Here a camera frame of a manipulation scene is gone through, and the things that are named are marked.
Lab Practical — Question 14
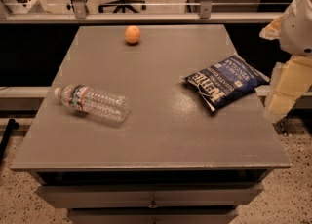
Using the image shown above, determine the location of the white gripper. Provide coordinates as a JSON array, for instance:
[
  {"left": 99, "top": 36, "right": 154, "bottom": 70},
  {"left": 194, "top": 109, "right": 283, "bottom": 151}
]
[{"left": 259, "top": 0, "right": 312, "bottom": 115}]

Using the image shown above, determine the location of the clear plastic water bottle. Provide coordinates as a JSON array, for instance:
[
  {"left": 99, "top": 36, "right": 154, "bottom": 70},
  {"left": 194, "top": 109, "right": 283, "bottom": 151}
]
[{"left": 54, "top": 85, "right": 130, "bottom": 122}]

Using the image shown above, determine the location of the blue kettle chips bag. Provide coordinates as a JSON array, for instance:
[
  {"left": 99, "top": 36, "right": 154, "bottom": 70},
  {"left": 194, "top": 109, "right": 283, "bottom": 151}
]
[{"left": 183, "top": 55, "right": 270, "bottom": 111}]

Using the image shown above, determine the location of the orange fruit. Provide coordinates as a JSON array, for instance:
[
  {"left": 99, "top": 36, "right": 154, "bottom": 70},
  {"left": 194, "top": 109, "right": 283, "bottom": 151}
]
[{"left": 125, "top": 25, "right": 140, "bottom": 44}]

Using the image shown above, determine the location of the grey wooden drawer cabinet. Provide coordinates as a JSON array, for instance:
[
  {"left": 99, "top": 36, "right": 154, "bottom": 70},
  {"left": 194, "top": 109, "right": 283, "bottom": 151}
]
[{"left": 12, "top": 25, "right": 290, "bottom": 224}]

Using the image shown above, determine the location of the round metal drawer knob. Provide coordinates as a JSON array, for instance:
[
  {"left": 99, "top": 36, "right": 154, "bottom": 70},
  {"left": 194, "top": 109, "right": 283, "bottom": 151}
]
[{"left": 147, "top": 203, "right": 159, "bottom": 209}]

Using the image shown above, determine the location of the black pole on floor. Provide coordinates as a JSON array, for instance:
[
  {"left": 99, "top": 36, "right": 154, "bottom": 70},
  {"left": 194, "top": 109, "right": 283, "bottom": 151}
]
[{"left": 0, "top": 119, "right": 20, "bottom": 163}]

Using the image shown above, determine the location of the grey metal railing frame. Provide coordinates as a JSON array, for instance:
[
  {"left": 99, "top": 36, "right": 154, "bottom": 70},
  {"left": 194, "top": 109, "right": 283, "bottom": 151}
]
[{"left": 1, "top": 0, "right": 280, "bottom": 24}]

